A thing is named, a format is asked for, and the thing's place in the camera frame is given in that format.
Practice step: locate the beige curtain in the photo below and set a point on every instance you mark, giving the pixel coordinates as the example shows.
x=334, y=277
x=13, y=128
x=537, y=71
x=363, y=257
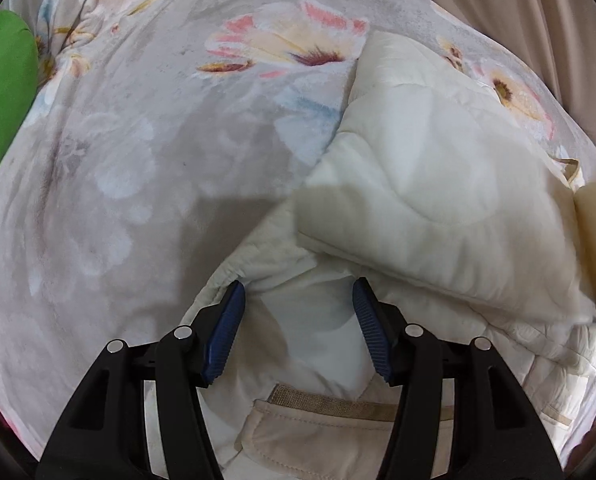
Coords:
x=528, y=10

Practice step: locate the white quilted jacket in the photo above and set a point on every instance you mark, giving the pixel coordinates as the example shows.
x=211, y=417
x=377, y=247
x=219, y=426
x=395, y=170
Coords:
x=428, y=185

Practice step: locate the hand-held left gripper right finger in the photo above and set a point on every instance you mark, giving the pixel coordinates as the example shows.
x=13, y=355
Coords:
x=373, y=331

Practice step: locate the grey floral blanket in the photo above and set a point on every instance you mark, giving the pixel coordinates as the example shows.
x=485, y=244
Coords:
x=153, y=135

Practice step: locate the green pillow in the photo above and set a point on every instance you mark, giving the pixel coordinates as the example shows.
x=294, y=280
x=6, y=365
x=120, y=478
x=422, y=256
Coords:
x=3, y=100

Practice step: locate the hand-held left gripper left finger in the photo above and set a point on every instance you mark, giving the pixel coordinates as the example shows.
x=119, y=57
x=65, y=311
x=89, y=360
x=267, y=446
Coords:
x=225, y=331

